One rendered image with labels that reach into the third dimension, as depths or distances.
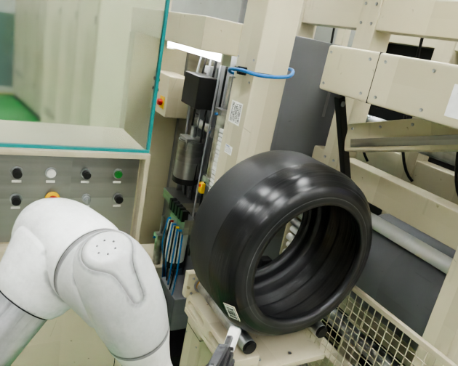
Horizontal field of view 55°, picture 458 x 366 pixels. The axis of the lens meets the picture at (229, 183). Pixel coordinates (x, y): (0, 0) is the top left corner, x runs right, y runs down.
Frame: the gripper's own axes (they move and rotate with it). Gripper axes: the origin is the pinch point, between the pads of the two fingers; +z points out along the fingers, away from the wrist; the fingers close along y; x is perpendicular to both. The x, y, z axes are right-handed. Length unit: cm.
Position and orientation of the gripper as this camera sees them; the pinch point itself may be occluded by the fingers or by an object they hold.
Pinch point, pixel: (231, 338)
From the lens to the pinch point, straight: 127.0
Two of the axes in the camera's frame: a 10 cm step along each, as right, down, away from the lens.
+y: 2.7, 8.1, 5.2
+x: 9.1, -0.4, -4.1
